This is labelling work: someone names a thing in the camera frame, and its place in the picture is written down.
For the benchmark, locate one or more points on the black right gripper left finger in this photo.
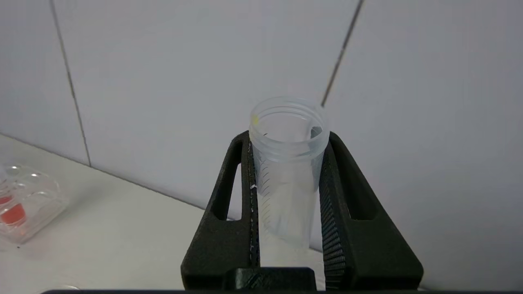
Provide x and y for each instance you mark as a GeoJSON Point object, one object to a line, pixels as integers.
{"type": "Point", "coordinates": [216, 253]}

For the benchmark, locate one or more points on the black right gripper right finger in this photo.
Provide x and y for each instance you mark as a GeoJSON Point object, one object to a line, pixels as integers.
{"type": "Point", "coordinates": [367, 253]}

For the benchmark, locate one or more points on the yellow pigment test tube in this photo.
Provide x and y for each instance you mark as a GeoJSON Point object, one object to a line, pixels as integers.
{"type": "Point", "coordinates": [290, 183]}

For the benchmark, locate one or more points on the clear acrylic test tube rack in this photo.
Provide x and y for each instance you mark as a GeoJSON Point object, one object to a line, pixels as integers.
{"type": "Point", "coordinates": [45, 196]}

